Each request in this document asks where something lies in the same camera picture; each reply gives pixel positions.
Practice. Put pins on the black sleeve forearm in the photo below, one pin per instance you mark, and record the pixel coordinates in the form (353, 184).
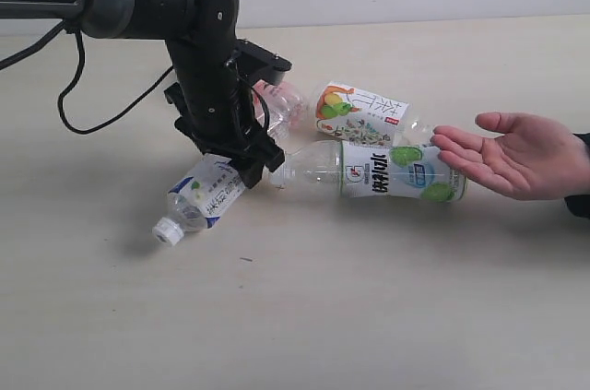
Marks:
(577, 201)

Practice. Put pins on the lime label bottle white cap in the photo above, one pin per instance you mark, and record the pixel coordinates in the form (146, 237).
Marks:
(344, 169)

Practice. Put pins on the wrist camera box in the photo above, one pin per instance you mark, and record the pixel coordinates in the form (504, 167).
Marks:
(254, 64)

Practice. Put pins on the tea bottle orange green label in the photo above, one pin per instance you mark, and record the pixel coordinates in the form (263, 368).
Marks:
(362, 117)

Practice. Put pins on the blue white label water bottle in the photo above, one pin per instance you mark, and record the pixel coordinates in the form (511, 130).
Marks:
(199, 199)

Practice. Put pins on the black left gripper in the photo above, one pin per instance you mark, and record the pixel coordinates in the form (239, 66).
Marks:
(217, 108)

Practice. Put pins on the person's open hand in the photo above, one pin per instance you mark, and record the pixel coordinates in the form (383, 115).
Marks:
(527, 160)

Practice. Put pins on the pink label bottle black cap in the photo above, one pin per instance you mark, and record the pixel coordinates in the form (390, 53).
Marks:
(288, 108)

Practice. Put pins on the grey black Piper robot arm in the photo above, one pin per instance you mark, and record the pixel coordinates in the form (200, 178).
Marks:
(158, 20)

